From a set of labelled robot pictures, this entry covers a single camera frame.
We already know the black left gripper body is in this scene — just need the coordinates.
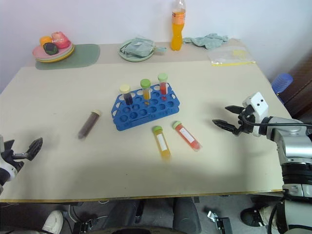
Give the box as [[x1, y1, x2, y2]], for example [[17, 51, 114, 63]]
[[0, 148, 25, 172]]

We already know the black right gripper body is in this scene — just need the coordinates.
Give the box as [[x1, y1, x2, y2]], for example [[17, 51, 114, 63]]
[[232, 104, 256, 137]]

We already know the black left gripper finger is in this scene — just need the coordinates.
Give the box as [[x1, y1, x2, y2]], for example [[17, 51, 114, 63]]
[[3, 139, 16, 153], [23, 136, 44, 161]]

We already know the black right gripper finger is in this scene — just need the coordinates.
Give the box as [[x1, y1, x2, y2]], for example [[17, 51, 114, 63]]
[[224, 105, 246, 115], [212, 119, 239, 136]]

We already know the labelled red liquid tube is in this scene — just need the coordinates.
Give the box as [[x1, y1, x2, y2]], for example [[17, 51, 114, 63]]
[[171, 120, 203, 153]]

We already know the purple liquid tube cream cap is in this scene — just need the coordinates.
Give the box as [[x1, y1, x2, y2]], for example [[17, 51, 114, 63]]
[[78, 109, 102, 140]]

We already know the labelled yellow liquid tube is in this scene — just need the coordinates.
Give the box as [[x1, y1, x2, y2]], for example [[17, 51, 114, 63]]
[[152, 125, 172, 162]]

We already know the red liquid tube green cap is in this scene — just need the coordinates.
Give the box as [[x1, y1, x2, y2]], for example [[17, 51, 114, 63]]
[[157, 73, 169, 96]]

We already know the yellow liquid tube green cap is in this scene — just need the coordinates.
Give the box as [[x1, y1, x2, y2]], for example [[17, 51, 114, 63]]
[[139, 78, 152, 101]]

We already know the blue test tube rack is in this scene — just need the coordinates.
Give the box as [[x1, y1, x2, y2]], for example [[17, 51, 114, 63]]
[[111, 83, 181, 132]]

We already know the purple liquid tube yellow cap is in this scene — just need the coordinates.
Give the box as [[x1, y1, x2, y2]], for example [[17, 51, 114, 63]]
[[119, 84, 134, 106]]

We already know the clear zip plastic bag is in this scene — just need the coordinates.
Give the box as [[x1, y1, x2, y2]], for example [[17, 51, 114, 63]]
[[207, 46, 257, 67]]

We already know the brown wooden furniture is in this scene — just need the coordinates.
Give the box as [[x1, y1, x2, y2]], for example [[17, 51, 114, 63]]
[[279, 48, 312, 120]]

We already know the crumpled green cloth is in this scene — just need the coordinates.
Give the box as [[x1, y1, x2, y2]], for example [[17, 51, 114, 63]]
[[182, 33, 230, 50]]

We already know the black and white shoe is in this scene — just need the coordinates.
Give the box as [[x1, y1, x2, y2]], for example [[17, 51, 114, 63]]
[[240, 204, 273, 228]]

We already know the orange soda bottle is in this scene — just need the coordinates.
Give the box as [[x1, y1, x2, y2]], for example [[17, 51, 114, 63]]
[[170, 0, 187, 52]]

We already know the yellow plate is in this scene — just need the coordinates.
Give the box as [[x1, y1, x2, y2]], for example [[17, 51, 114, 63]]
[[35, 46, 76, 63]]

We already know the pink plate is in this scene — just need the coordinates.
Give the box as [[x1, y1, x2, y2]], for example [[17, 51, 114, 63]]
[[32, 40, 74, 60]]

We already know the dark rounded shape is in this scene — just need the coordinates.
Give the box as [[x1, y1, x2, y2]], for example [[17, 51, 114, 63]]
[[172, 196, 203, 234]]

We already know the dark purple toy fruit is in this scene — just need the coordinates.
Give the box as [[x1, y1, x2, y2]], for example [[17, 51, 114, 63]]
[[42, 42, 59, 56]]

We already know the black box on floor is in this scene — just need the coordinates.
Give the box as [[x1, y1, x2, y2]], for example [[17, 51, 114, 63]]
[[214, 216, 234, 234]]

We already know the grey robot torso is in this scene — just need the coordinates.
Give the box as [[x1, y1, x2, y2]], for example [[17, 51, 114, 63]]
[[268, 184, 312, 234]]

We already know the green placemat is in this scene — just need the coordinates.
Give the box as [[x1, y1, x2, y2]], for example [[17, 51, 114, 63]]
[[35, 43, 101, 71]]

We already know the pink toy fruit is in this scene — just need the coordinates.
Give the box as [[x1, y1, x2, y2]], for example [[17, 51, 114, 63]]
[[51, 31, 70, 49]]

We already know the folded green pouch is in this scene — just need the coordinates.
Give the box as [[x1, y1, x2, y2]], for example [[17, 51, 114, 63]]
[[120, 37, 156, 58]]

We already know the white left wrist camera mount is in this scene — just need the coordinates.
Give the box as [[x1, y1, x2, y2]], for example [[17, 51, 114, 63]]
[[0, 135, 19, 183]]

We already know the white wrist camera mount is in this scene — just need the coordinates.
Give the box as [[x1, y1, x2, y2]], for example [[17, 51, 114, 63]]
[[241, 92, 269, 137], [0, 135, 19, 183]]

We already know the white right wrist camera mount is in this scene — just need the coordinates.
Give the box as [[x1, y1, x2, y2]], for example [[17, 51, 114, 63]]
[[241, 92, 269, 137]]

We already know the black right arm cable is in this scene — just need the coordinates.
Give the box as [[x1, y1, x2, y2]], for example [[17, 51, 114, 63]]
[[243, 113, 312, 128]]

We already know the pale green plate with handle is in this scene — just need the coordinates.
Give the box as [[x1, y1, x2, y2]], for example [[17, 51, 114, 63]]
[[117, 39, 168, 62]]

